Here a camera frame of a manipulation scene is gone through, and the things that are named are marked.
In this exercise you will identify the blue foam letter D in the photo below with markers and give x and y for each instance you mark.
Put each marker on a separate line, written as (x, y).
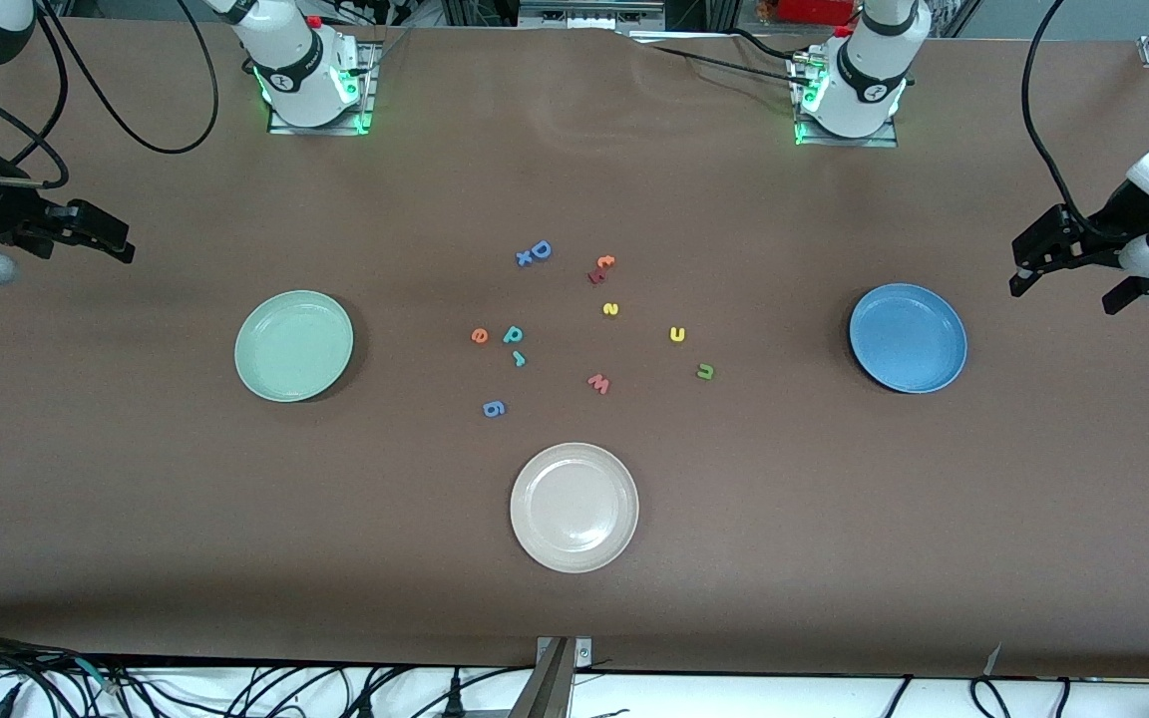
(535, 250)

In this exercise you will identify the pink foam letter w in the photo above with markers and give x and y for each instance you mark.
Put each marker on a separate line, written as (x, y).
(598, 383)

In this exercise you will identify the small grey tape strip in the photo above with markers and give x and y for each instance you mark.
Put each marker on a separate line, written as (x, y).
(992, 660)

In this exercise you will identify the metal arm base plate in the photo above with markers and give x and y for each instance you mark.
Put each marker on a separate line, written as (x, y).
(368, 95)
(879, 141)

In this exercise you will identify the mint green plate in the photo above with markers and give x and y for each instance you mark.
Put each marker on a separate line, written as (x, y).
(293, 346)

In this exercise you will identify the brown table mat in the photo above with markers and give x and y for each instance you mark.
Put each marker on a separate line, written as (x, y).
(834, 558)

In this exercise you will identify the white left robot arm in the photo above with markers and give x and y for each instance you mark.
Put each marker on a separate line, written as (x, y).
(869, 70)

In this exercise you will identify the metal clamp bracket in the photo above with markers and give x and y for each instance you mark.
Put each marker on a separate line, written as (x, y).
(582, 653)

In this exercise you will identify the grey metal beam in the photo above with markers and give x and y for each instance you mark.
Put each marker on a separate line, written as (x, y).
(545, 693)

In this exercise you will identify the blue plate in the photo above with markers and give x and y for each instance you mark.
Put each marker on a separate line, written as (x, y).
(908, 337)

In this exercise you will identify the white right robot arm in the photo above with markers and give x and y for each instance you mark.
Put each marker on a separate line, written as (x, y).
(300, 70)

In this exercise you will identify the teal foam letter d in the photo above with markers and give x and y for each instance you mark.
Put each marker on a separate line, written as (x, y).
(508, 335)

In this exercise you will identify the blue foam letter g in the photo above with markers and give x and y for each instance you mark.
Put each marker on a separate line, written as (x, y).
(488, 409)

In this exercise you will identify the red box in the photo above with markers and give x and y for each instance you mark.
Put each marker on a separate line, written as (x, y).
(804, 10)

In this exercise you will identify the beige plate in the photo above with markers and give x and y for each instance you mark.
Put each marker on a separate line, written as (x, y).
(574, 509)

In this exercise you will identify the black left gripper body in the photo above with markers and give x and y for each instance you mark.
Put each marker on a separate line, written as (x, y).
(1105, 225)

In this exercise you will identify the aluminium frame rack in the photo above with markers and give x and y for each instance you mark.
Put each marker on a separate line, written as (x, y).
(589, 12)

